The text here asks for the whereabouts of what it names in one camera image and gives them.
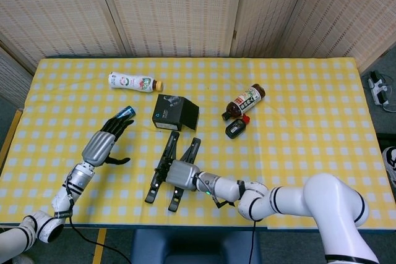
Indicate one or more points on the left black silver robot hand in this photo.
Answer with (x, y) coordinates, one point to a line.
(99, 148)

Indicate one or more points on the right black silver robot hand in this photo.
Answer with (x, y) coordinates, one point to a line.
(182, 174)

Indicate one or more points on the black folding stand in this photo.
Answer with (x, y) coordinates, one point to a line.
(173, 143)

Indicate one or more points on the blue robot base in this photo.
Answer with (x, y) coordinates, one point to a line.
(195, 247)

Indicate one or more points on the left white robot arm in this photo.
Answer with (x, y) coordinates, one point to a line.
(77, 180)

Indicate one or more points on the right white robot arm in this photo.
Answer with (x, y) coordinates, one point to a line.
(325, 199)

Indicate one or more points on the blue spray bottle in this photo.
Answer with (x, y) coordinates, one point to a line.
(127, 111)

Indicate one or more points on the black cardboard product box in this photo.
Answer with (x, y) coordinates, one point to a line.
(167, 115)

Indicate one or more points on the small black red device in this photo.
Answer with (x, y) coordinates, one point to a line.
(235, 128)

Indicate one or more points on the white drink bottle yellow cap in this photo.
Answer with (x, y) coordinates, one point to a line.
(130, 81)

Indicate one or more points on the dark tea bottle printed label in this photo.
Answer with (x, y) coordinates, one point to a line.
(244, 101)

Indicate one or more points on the yellow white checkered tablecloth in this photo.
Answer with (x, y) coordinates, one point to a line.
(309, 152)

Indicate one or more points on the brass screen hinge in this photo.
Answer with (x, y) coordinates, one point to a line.
(234, 34)

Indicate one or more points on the woven folding screen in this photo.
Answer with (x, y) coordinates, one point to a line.
(170, 7)

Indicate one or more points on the white black sneaker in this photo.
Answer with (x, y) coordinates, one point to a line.
(391, 165)

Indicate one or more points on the white power strip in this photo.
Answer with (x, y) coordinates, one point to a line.
(377, 88)

